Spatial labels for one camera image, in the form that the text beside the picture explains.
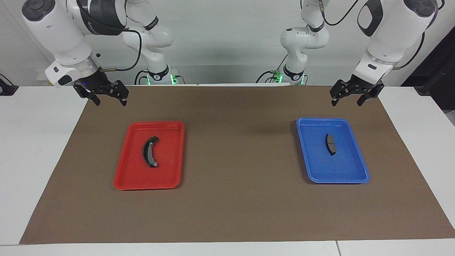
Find black base cable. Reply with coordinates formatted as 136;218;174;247
256;53;289;84
134;69;150;85

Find white wall socket box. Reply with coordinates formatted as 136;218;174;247
37;70;59;87

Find curved grey brake shoe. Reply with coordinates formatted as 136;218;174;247
142;136;159;169

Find black furniture piece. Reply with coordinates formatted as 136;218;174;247
402;27;455;114

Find brown table mat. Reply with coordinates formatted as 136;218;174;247
20;85;455;245

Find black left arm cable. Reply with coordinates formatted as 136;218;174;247
319;0;445;69

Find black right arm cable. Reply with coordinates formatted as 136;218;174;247
101;28;143;72

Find black right base cable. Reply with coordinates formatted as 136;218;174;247
134;69;150;85

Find black left base cable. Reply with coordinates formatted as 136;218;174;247
256;53;289;84

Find red plastic tray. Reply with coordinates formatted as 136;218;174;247
113;121;186;191

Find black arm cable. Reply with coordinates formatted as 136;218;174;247
101;28;143;72
319;0;445;69

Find black clamp object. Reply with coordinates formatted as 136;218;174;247
0;74;19;96

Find dark brake pad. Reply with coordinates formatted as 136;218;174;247
326;133;337;156

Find blue plastic tray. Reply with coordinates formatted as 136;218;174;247
296;118;371;184

